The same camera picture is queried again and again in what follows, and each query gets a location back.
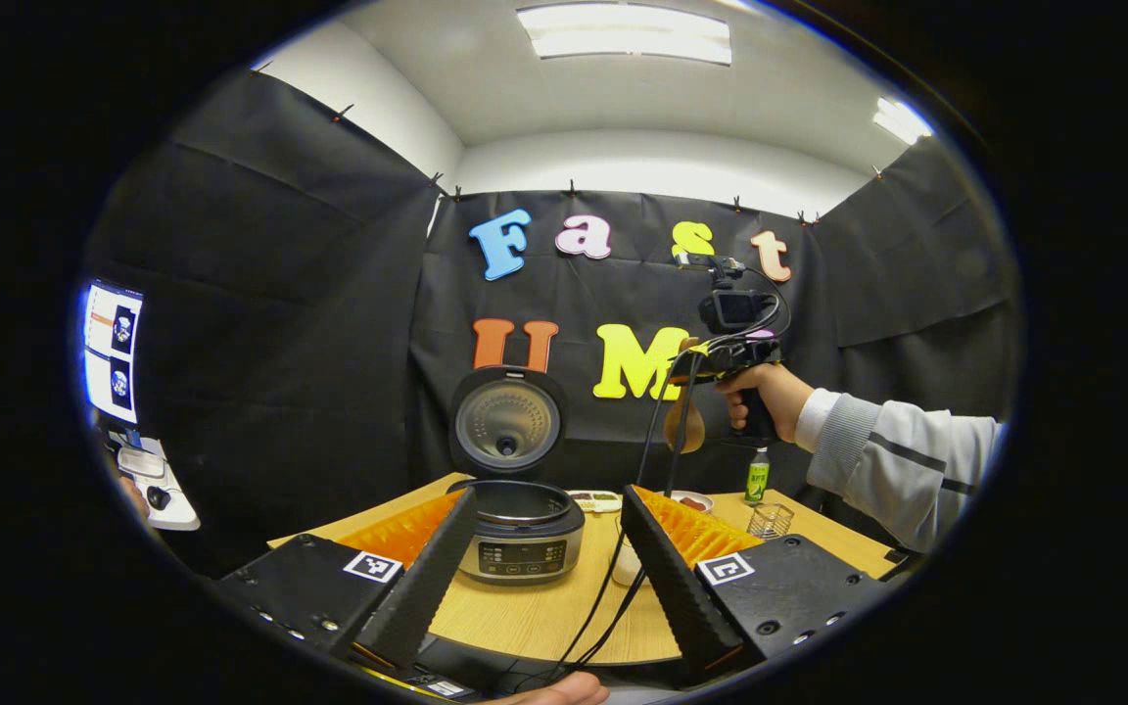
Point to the large ceiling light panel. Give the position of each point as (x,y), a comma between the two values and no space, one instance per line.
(623,31)

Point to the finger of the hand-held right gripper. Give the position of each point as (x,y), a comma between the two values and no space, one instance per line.
(696,360)

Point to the green drink bottle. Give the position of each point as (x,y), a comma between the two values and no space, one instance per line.
(757,480)

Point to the black backdrop cloth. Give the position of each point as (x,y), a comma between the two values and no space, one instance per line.
(329,343)

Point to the white divided condiment dish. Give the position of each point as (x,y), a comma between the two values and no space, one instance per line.
(595,501)

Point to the dark grey rice cooker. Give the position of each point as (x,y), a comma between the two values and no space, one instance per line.
(525,539)

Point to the small ceiling light panel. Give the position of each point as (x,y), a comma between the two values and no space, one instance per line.
(902,119)

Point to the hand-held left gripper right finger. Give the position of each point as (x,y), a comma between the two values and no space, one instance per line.
(681,587)

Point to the wooden spoon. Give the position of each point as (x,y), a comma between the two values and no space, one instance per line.
(686,431)

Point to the white round plate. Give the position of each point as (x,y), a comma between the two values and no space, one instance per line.
(693,502)

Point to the white side desk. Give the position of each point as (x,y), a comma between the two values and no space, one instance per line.
(172,504)

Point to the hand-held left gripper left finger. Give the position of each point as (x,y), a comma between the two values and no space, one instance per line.
(427,587)

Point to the computer monitor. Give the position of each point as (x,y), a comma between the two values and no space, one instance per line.
(114,352)

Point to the cream rice container box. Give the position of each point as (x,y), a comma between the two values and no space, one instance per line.
(627,568)

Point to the black computer mouse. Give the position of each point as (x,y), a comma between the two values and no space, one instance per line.
(158,497)

